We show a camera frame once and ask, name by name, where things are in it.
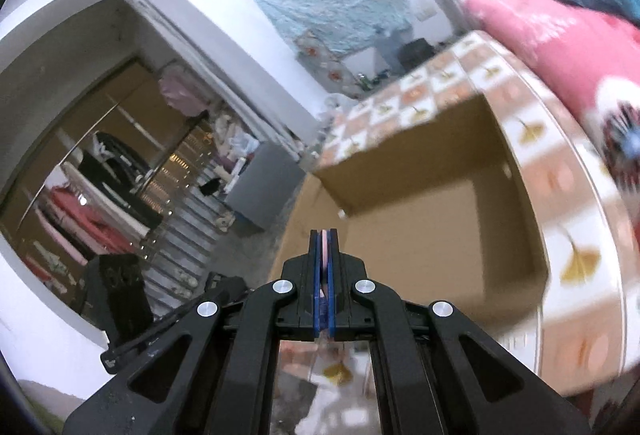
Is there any pink item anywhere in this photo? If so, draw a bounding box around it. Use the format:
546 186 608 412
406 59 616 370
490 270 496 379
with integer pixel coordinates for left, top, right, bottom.
321 229 331 299

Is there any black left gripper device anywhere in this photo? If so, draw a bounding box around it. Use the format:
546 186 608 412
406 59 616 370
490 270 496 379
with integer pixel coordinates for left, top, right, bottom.
81 253 249 373

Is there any brown cardboard box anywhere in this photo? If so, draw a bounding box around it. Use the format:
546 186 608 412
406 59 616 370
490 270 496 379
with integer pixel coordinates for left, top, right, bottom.
277 95 549 327

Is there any grey cabinet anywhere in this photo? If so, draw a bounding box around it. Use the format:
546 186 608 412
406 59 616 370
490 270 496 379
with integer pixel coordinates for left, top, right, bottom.
224 143 305 230

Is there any ginkgo pattern table mat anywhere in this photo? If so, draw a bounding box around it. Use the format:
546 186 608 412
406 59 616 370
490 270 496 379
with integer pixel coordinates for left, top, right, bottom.
314 30 639 396

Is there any wardrobe with clothes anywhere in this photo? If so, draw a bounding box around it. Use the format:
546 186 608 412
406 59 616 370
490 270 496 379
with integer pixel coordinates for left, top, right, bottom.
1 62 226 319

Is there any pink floral blanket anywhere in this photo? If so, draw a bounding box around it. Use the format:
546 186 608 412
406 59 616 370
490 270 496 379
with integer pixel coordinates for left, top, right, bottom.
462 0 640 196

